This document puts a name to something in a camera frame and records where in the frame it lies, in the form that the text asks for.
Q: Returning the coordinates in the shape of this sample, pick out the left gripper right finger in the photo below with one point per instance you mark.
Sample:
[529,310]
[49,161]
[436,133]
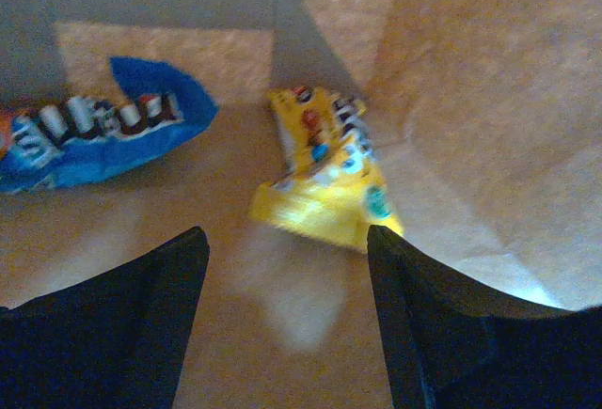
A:
[450,341]

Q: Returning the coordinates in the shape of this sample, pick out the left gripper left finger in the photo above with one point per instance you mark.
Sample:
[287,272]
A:
[116,340]

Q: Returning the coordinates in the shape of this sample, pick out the yellow snack packet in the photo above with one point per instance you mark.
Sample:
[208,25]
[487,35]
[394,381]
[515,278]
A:
[333,189]

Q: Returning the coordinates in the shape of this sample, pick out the brown paper bag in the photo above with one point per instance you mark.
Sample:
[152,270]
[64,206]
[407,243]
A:
[486,118]

